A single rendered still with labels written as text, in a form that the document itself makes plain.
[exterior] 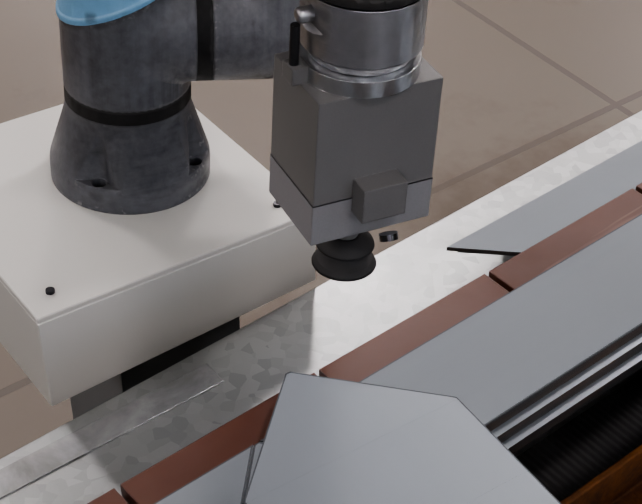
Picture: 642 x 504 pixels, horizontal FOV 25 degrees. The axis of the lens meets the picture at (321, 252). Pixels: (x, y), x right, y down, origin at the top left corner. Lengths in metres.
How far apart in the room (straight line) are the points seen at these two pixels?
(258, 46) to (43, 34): 1.84
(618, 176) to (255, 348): 0.42
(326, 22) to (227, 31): 0.44
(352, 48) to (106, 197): 0.54
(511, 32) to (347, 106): 2.23
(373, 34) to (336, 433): 0.33
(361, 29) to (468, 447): 0.34
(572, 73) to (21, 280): 1.85
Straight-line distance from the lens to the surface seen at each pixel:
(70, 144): 1.35
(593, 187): 1.48
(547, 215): 1.44
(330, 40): 0.84
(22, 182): 1.39
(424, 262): 1.43
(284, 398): 1.06
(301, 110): 0.87
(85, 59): 1.29
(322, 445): 1.03
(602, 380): 1.13
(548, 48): 3.03
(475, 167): 2.68
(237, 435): 1.07
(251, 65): 1.29
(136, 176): 1.33
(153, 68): 1.28
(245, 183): 1.38
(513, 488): 1.02
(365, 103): 0.86
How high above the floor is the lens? 1.62
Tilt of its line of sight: 41 degrees down
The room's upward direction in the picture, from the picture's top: straight up
